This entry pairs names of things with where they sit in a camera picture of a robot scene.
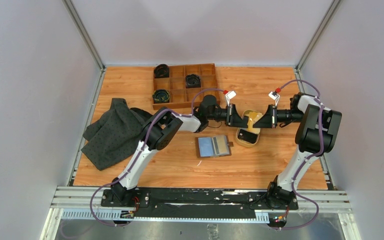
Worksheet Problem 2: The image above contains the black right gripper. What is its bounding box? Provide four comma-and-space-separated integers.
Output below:
253, 104, 304, 129

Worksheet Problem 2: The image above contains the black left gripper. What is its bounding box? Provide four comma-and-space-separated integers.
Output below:
206, 104, 248, 129

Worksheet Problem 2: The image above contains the gold VIP card 8835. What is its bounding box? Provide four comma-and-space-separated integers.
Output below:
247, 111, 263, 133

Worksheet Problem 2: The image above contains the yellow oval card tray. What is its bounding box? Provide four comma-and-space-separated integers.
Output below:
235, 109, 261, 148

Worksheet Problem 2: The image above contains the brown leather card holder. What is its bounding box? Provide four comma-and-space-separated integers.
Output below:
195, 135, 234, 159

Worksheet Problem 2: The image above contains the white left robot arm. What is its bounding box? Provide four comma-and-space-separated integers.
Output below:
110, 94, 249, 207

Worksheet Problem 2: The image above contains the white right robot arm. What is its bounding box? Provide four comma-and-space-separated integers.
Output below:
253, 92, 343, 209

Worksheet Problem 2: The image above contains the black card in tray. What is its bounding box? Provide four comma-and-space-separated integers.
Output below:
237, 128, 259, 145

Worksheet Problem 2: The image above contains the black coiled belt middle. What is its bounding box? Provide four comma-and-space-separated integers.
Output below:
185, 74, 201, 89

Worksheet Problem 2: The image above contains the wooden compartment tray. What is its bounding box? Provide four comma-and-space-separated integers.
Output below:
151, 63, 221, 110

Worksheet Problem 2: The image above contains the black-green coiled belt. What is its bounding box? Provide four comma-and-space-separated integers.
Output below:
152, 89, 170, 104

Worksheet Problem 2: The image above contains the black coiled belt top-left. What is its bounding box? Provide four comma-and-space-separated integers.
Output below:
153, 64, 170, 79

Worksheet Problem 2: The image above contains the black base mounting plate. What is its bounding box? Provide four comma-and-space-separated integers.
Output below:
99, 187, 299, 221

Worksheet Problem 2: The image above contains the dark grey dotted cloth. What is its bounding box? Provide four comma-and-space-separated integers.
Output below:
81, 98, 152, 171

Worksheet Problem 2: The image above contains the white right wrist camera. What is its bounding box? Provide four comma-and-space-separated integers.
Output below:
268, 91, 281, 107

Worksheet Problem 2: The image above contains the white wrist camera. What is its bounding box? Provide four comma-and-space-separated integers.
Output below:
268, 91, 281, 107
223, 90, 237, 107

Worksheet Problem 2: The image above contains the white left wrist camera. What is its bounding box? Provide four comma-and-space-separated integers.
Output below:
223, 90, 237, 107

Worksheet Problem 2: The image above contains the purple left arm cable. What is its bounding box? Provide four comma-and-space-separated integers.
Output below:
89, 88, 229, 228

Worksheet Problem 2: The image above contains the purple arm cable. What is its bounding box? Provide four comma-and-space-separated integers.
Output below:
275, 79, 325, 231
89, 88, 229, 228

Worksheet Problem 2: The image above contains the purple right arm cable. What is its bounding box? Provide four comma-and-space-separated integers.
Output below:
275, 79, 325, 231

